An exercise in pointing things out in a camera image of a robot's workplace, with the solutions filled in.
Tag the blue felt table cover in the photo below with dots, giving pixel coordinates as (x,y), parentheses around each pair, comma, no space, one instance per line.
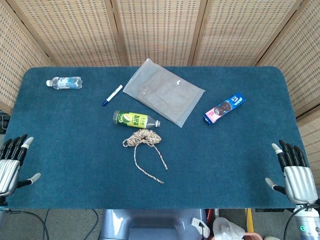
(75,150)

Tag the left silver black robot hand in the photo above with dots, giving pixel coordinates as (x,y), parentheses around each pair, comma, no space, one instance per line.
(10,172)

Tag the blue-grey robot torso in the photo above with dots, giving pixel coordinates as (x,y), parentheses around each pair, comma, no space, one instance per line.
(152,225)

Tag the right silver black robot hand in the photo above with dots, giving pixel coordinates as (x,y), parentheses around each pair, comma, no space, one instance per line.
(298,180)

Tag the white crumpled plastic bag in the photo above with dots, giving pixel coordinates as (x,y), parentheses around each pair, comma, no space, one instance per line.
(227,228)

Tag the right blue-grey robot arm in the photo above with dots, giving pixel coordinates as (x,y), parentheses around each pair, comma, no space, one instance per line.
(308,225)

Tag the blue pink cookie package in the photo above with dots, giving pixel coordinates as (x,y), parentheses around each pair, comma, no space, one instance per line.
(223,108)

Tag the white marker pen blue cap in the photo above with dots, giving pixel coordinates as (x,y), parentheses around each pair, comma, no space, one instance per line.
(113,94)

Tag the black device beside table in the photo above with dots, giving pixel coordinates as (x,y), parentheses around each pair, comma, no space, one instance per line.
(3,122)

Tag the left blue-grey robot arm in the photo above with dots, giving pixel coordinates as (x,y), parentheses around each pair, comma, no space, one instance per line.
(2,202)

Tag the woven bamboo screen panel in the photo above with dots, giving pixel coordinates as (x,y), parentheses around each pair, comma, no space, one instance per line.
(160,30)
(237,32)
(15,62)
(305,62)
(75,32)
(312,140)

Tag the empty bottle green yellow label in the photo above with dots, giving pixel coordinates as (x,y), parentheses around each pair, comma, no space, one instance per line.
(132,119)

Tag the pink plastic basin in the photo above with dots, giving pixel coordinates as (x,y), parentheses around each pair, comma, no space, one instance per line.
(250,236)

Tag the translucent plastic zip bag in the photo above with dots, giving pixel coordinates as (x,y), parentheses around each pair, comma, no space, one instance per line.
(162,92)

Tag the clear water bottle blue label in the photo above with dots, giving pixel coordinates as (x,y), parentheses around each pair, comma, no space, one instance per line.
(66,83)

